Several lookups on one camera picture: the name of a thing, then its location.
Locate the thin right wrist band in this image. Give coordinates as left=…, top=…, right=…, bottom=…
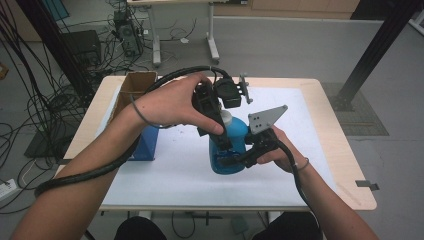
left=293, top=156, right=311, bottom=172

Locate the person's right leg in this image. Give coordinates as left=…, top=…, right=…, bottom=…
left=251, top=211, right=322, bottom=240

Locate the black metal stand post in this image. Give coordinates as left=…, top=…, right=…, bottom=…
left=14, top=0, right=96, bottom=105
left=332, top=0, right=424, bottom=113

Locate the black floor base plate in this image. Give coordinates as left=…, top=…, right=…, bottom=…
left=24, top=122, right=80, bottom=159

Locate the person's leg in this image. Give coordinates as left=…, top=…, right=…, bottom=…
left=114, top=215, right=168, bottom=240
left=251, top=211, right=322, bottom=240

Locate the black computer tower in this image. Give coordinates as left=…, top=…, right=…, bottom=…
left=112, top=8, right=144, bottom=59

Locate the left gripper black corrugated cable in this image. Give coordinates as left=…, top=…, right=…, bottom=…
left=33, top=65, right=233, bottom=198

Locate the brown cardboard box blue side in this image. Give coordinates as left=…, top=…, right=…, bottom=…
left=107, top=70, right=161, bottom=162

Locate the white power strip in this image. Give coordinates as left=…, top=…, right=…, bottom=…
left=0, top=178, right=19, bottom=202

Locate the person's right hand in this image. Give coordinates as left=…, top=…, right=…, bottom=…
left=256, top=125, right=310, bottom=174

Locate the thin wrist band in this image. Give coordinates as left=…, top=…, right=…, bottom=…
left=293, top=156, right=311, bottom=172
left=129, top=94, right=175, bottom=130

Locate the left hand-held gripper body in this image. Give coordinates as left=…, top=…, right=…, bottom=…
left=192, top=73, right=254, bottom=125

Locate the blue panel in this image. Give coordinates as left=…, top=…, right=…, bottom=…
left=41, top=0, right=71, bottom=22

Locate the tangle of black floor cables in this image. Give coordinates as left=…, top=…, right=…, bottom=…
left=0, top=0, right=114, bottom=215

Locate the white table mat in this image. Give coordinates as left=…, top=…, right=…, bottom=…
left=101, top=84, right=338, bottom=207

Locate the thin left wrist band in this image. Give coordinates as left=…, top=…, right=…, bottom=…
left=129, top=94, right=175, bottom=130

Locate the person's left hand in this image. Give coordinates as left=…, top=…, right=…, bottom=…
left=132, top=72, right=225, bottom=136

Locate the person's left leg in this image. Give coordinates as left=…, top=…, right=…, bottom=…
left=114, top=215, right=168, bottom=240

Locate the black equipment box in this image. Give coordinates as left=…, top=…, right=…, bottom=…
left=61, top=29, right=103, bottom=68

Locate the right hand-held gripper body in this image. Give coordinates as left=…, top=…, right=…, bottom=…
left=245, top=104, right=290, bottom=155

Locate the blue bottle with white cap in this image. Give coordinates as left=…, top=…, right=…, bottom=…
left=208, top=109, right=251, bottom=176

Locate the wooden cabinet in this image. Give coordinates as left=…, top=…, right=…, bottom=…
left=212, top=0, right=362, bottom=20

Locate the white desk with legs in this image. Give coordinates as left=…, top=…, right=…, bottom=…
left=127, top=0, right=222, bottom=66

